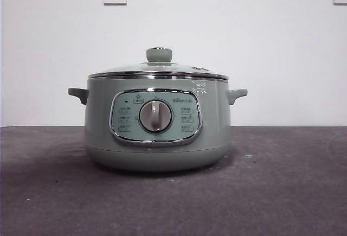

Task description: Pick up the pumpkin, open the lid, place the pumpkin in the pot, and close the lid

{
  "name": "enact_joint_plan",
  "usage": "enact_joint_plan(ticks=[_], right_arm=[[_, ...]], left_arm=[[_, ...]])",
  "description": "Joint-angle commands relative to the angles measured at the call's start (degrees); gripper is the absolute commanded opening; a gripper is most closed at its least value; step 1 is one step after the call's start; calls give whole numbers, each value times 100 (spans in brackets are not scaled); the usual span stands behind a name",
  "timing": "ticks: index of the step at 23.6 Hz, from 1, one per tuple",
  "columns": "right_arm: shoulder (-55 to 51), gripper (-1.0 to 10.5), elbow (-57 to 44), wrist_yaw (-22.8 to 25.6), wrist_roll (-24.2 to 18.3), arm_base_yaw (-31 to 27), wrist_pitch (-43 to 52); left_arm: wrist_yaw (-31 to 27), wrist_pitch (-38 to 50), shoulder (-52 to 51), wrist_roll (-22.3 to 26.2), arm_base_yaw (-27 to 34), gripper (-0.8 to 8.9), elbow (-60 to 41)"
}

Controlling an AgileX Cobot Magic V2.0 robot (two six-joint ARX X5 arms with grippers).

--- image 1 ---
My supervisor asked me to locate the pale green electric cooking pot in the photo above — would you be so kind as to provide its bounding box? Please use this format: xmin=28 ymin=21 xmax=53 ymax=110
xmin=67 ymin=77 xmax=248 ymax=173

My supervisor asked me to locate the glass lid with green knob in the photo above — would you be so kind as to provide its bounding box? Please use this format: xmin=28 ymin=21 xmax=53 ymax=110
xmin=87 ymin=47 xmax=230 ymax=81

